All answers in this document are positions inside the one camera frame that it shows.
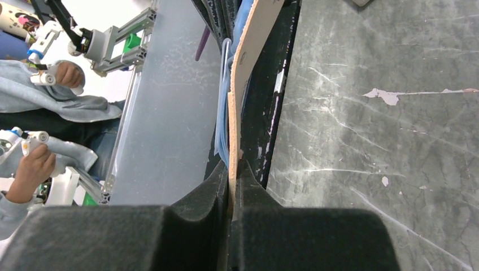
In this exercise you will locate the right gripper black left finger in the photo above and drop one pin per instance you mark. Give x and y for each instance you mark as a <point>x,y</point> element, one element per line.
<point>182,236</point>

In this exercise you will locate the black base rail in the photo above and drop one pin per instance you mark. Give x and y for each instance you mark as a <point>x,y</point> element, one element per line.
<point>262,105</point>

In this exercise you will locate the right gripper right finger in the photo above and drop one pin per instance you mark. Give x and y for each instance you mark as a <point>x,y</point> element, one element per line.
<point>267,236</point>

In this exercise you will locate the person in grey hoodie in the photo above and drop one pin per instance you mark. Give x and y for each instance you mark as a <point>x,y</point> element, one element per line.
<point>88,121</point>

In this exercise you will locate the tan blue card holder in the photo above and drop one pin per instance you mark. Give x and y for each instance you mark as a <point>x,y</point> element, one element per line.
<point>239,55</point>

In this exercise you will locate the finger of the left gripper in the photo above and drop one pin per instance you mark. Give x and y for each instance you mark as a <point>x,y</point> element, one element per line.
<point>219,16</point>

